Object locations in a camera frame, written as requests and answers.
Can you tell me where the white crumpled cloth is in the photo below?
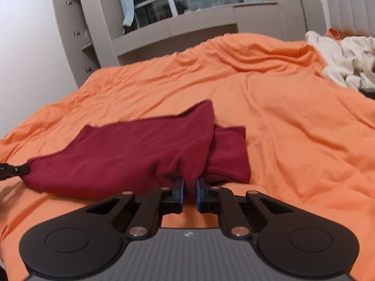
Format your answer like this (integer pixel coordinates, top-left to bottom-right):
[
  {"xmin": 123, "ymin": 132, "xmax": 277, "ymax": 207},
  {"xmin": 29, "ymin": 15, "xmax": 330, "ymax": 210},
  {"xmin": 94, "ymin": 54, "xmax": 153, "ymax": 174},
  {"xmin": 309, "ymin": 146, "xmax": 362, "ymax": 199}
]
[{"xmin": 304, "ymin": 30, "xmax": 375, "ymax": 91}]

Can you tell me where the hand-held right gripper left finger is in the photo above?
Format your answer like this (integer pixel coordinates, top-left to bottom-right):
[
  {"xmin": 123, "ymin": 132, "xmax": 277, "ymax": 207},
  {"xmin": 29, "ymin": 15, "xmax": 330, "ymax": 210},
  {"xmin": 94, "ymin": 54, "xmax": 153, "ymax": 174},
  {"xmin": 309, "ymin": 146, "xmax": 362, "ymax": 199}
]
[{"xmin": 86, "ymin": 177, "xmax": 186, "ymax": 239}]

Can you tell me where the grey shelf cabinet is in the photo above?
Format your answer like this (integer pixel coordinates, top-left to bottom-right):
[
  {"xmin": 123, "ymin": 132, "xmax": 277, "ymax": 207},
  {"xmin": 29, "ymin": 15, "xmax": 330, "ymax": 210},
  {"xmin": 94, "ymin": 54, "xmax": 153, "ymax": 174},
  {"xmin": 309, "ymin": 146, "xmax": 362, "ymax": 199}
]
[{"xmin": 52, "ymin": 0, "xmax": 331, "ymax": 89}]

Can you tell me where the orange blanket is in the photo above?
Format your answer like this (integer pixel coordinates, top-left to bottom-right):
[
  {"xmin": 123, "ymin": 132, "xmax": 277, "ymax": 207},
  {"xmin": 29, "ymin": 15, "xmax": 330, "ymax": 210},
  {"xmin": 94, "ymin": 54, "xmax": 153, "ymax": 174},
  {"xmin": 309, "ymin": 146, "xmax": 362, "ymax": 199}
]
[{"xmin": 0, "ymin": 33, "xmax": 375, "ymax": 281}]

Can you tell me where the grey padded headboard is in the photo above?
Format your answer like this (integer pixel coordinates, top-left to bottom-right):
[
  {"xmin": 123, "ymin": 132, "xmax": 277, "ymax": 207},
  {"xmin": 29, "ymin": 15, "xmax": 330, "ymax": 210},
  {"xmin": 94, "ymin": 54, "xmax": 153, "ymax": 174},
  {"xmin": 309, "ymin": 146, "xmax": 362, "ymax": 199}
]
[{"xmin": 323, "ymin": 0, "xmax": 375, "ymax": 37}]

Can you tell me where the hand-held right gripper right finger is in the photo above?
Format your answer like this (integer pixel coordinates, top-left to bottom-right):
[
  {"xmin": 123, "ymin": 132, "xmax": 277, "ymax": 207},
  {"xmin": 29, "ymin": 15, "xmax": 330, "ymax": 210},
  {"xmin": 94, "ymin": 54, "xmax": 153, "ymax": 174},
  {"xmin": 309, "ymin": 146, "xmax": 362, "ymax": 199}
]
[{"xmin": 195, "ymin": 177, "xmax": 294, "ymax": 238}]

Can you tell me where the maroon long-sleeve shirt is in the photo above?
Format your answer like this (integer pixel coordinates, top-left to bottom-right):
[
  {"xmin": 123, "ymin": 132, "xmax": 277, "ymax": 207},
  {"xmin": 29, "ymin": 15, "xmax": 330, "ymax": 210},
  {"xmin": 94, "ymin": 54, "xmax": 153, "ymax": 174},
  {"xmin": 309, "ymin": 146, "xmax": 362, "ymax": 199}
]
[{"xmin": 26, "ymin": 100, "xmax": 251, "ymax": 205}]

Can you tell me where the light blue curtain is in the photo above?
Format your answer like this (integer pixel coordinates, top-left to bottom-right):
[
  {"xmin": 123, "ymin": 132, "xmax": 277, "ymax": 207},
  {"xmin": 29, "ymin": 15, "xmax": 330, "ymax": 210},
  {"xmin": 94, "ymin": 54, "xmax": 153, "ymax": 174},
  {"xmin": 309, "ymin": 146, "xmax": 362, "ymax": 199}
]
[{"xmin": 114, "ymin": 0, "xmax": 136, "ymax": 26}]

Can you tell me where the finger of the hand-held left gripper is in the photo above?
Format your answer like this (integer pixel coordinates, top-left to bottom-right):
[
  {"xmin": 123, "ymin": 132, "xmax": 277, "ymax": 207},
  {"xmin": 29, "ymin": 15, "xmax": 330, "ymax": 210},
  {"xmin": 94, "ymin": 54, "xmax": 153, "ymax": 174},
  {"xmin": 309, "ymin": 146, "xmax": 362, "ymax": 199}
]
[{"xmin": 0, "ymin": 163, "xmax": 31, "ymax": 181}]

